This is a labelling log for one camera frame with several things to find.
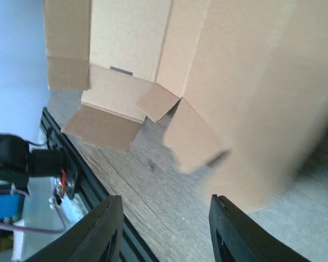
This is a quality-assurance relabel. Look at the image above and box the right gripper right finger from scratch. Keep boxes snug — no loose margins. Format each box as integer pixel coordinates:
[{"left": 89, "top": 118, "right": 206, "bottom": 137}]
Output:
[{"left": 209, "top": 194, "right": 308, "bottom": 261}]

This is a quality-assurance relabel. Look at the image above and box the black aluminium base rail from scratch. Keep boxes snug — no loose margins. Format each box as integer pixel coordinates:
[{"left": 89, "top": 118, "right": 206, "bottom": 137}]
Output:
[{"left": 40, "top": 107, "right": 158, "bottom": 261}]

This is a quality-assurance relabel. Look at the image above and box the cardboard box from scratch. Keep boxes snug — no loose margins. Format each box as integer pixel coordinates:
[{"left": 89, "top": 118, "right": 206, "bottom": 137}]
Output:
[{"left": 44, "top": 1, "right": 328, "bottom": 211}]

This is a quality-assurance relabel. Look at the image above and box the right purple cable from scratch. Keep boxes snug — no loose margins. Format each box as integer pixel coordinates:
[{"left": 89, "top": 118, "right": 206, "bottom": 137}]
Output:
[{"left": 0, "top": 188, "right": 66, "bottom": 235}]

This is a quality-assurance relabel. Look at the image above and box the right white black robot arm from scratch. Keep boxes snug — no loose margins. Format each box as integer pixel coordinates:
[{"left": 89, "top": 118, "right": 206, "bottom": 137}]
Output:
[{"left": 0, "top": 134, "right": 304, "bottom": 261}]

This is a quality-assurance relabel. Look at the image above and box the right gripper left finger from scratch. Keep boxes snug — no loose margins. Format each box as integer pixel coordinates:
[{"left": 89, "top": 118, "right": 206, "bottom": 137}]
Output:
[{"left": 27, "top": 195, "right": 124, "bottom": 262}]

